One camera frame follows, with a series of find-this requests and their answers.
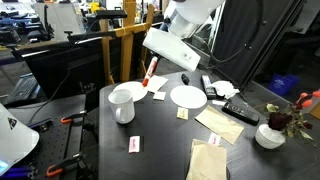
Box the orange white dry-erase marker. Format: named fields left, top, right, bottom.
left=142, top=56, right=158, bottom=87

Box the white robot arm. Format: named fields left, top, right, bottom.
left=164, top=0, right=225, bottom=39

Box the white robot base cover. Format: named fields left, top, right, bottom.
left=0, top=104, right=40, bottom=175

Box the white ceramic mug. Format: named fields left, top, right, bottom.
left=108, top=89, right=135, bottom=124

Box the small white paper square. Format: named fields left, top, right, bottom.
left=153, top=91, right=166, bottom=101

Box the white paper napkin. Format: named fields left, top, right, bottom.
left=146, top=75, right=168, bottom=93

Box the white round plate left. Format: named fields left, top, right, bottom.
left=114, top=81, right=147, bottom=102

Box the white round plate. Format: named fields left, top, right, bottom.
left=114, top=81, right=147, bottom=102
left=170, top=85, right=207, bottom=109

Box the small black oval device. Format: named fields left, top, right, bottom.
left=181, top=74, right=190, bottom=85

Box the white round plate right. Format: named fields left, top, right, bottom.
left=170, top=85, right=207, bottom=109

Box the small yellow sticky note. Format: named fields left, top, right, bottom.
left=177, top=107, right=188, bottom=120

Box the grey black remote control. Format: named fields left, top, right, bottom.
left=201, top=75, right=217, bottom=100

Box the small white paper label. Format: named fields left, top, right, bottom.
left=212, top=100, right=226, bottom=106

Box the pink white sachet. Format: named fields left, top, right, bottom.
left=129, top=136, right=140, bottom=153

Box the crumpled white tissue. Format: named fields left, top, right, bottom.
left=212, top=80, right=239, bottom=99

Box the tan paper envelope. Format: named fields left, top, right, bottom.
left=195, top=105, right=244, bottom=144

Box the yellow wooden easel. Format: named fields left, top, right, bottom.
left=102, top=0, right=155, bottom=85

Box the black remote control front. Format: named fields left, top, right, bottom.
left=222, top=102, right=260, bottom=126

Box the small pink white card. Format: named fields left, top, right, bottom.
left=208, top=133, right=221, bottom=145

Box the brown paper bag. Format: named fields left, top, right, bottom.
left=186, top=139, right=227, bottom=180

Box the black computer monitor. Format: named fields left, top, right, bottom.
left=11, top=20, right=171, bottom=112

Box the orange black clamp upper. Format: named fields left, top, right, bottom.
left=60, top=110, right=87, bottom=124

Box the orange black clamp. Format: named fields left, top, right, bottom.
left=60, top=110, right=87, bottom=124
left=46, top=152, right=83, bottom=177

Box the dark folding partition panel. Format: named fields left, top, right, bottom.
left=213, top=0, right=306, bottom=88

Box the white bowl vase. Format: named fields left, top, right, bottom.
left=255, top=124, right=286, bottom=149

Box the blue plastic bin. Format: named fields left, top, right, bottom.
left=268, top=74, right=299, bottom=96

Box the orange black clamp lower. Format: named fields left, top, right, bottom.
left=46, top=152, right=83, bottom=177

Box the dark red flower bouquet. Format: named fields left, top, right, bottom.
left=266, top=91, right=320, bottom=140

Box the black keyboard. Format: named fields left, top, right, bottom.
left=3, top=76, right=40, bottom=107

